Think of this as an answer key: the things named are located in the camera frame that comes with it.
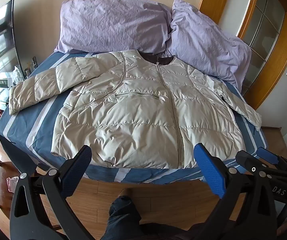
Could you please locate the beige puffer jacket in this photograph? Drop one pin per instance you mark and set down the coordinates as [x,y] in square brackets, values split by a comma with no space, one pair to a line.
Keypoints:
[143,110]

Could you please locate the blue white-striped bed sheet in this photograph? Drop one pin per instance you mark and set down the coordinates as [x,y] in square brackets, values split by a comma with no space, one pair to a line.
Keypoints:
[33,120]

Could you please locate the crumpled clear plastic wrap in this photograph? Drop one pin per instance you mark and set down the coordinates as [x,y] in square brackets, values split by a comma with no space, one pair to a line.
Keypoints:
[13,180]

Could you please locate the person's brown shoe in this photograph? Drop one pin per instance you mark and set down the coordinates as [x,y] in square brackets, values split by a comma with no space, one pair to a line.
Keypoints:
[124,193]

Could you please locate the person's leg in jeans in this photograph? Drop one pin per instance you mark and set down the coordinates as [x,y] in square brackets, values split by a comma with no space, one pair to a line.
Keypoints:
[123,217]

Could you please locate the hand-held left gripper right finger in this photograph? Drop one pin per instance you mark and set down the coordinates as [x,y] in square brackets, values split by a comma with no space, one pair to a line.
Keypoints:
[208,170]

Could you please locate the clear plastic bag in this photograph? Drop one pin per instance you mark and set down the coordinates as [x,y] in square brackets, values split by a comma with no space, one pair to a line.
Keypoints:
[16,76]

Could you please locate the wide lilac pillow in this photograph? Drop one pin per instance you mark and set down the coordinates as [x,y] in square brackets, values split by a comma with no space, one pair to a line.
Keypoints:
[113,22]

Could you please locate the crumpled lilac pillow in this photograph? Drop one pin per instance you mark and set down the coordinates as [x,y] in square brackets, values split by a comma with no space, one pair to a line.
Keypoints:
[206,45]

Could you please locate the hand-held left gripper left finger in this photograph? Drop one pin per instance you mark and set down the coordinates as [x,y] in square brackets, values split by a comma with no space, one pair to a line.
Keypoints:
[79,165]

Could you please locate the wooden framed glass door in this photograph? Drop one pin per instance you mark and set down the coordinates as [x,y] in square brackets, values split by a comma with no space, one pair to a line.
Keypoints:
[261,37]

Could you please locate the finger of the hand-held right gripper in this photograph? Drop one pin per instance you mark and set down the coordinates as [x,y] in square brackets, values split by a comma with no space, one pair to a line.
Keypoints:
[252,165]
[266,153]

